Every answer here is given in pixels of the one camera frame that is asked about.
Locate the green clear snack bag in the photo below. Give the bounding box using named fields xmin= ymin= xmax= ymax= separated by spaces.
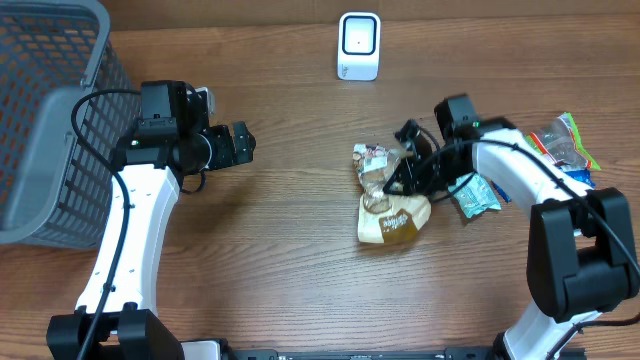
xmin=525 ymin=112 xmax=601 ymax=172

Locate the white barcode scanner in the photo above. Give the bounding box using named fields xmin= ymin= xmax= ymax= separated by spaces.
xmin=337 ymin=12 xmax=381 ymax=81

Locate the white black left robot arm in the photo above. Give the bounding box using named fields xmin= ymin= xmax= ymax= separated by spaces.
xmin=46 ymin=80 xmax=256 ymax=360

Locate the dark grey plastic basket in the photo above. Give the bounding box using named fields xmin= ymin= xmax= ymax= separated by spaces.
xmin=1 ymin=0 xmax=140 ymax=248

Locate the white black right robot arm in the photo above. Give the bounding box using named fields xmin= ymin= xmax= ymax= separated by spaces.
xmin=383 ymin=94 xmax=639 ymax=360

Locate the teal wet wipes pack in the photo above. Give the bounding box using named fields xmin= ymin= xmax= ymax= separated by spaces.
xmin=448 ymin=172 xmax=501 ymax=219

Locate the blue snack bar wrapper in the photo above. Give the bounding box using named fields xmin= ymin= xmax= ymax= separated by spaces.
xmin=491 ymin=169 xmax=596 ymax=203

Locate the beige clear plastic bag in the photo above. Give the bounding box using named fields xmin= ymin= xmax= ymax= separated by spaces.
xmin=352 ymin=144 xmax=431 ymax=244

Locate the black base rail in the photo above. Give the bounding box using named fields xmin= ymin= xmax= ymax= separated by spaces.
xmin=179 ymin=339 xmax=586 ymax=360

